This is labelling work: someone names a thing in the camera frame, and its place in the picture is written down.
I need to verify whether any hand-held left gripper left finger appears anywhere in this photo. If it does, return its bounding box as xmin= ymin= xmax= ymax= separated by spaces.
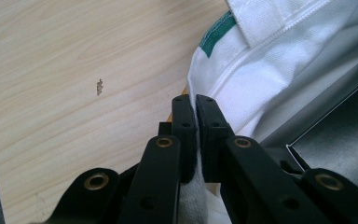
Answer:
xmin=117 ymin=94 xmax=199 ymax=224

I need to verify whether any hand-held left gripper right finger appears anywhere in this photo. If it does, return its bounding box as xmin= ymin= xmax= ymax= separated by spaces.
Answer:
xmin=195 ymin=94 xmax=334 ymax=224

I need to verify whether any white teal orange garment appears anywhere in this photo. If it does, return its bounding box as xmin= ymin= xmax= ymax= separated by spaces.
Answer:
xmin=167 ymin=0 xmax=358 ymax=224

